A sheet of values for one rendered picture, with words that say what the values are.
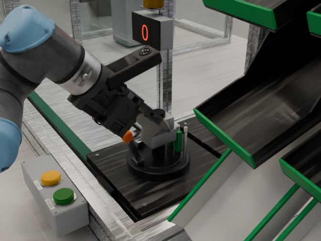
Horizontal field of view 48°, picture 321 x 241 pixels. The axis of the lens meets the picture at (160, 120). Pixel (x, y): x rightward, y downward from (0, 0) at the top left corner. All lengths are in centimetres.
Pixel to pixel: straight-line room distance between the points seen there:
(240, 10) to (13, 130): 29
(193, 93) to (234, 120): 90
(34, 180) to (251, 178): 45
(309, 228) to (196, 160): 35
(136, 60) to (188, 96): 73
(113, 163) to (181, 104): 56
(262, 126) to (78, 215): 42
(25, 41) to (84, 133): 54
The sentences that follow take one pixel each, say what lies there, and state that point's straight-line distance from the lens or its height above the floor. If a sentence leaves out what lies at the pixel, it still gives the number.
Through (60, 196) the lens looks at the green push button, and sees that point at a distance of 75.
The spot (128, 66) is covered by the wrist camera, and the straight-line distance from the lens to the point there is 65.
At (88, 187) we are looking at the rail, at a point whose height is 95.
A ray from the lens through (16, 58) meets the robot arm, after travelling 57.
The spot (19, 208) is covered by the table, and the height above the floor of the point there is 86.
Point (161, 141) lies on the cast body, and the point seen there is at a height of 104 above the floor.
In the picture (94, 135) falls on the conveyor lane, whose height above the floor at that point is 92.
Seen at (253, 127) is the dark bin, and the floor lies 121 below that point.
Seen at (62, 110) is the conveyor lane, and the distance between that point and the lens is 118.
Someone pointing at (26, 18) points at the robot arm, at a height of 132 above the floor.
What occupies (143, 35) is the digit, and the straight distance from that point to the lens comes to 91.
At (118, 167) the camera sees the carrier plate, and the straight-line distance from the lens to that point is 80.
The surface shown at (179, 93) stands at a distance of 139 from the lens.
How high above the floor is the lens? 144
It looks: 29 degrees down
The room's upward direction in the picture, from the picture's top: straight up
